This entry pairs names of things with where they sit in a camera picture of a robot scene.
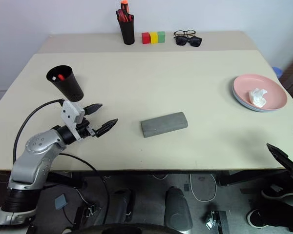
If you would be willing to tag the black pen holder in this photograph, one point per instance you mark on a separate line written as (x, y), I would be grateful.
(127, 31)

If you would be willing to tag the grey glasses case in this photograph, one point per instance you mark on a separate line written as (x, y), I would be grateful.
(163, 124)

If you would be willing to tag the red block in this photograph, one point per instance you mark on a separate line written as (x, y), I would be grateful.
(145, 38)

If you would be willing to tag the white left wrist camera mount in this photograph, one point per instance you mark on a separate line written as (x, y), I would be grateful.
(69, 113)

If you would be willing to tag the pink plate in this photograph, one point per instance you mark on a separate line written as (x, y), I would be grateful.
(254, 84)

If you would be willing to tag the orange capped marker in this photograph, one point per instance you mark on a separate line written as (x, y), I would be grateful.
(124, 5)

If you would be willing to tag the metal clamp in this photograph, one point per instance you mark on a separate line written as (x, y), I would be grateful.
(212, 220)
(92, 210)

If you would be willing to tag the black table frame beam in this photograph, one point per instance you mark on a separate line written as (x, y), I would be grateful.
(234, 179)

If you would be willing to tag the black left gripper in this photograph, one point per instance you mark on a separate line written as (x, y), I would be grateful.
(84, 129)

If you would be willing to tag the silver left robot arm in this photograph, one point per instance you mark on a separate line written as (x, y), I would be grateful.
(36, 146)

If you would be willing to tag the yellow block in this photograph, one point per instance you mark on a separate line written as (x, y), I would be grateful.
(154, 37)

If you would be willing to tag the green block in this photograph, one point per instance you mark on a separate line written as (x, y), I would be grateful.
(161, 37)

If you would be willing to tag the black white-soled shoe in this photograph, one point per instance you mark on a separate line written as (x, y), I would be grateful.
(256, 217)
(273, 193)

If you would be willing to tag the dark rounded robot leg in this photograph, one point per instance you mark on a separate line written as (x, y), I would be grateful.
(178, 209)
(123, 204)

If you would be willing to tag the black rounded robot torso rim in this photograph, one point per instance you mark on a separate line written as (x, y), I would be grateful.
(134, 229)

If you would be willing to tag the black sunglasses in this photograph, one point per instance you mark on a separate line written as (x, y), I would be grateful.
(195, 42)

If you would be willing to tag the white tissue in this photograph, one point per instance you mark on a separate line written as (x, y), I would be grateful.
(257, 98)

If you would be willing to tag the black plastic cup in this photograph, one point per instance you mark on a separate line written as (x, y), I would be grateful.
(70, 90)

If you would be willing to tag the clear-lens dark-framed glasses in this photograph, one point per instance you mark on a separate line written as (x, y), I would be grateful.
(179, 33)

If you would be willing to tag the light blue plate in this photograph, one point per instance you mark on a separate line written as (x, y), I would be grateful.
(258, 110)

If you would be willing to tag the red pens bundle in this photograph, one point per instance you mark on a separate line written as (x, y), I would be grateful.
(123, 15)

